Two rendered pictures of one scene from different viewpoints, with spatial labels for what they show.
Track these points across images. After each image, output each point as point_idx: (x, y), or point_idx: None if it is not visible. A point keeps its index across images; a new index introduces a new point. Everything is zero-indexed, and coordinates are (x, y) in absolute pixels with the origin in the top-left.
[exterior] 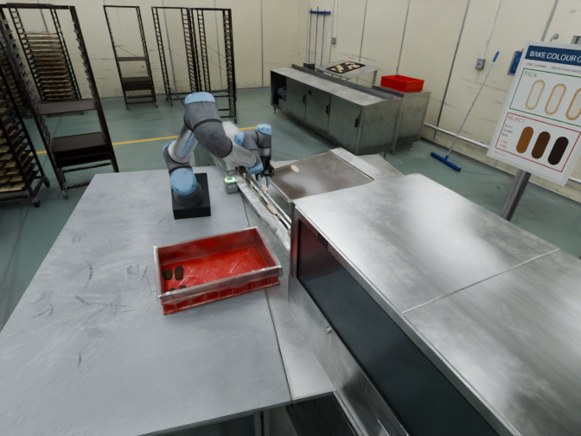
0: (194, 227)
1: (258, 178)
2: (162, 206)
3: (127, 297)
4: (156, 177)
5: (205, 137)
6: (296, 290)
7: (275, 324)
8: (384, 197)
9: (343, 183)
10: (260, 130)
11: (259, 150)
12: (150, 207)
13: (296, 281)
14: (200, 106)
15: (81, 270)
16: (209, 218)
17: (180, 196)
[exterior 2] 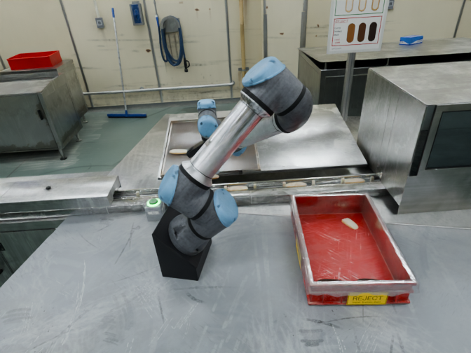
0: (232, 260)
1: None
2: (146, 293)
3: (373, 344)
4: (29, 296)
5: (311, 106)
6: (423, 180)
7: (416, 224)
8: (415, 80)
9: None
10: (212, 106)
11: None
12: (137, 309)
13: (425, 173)
14: (289, 73)
15: None
16: (216, 244)
17: (215, 234)
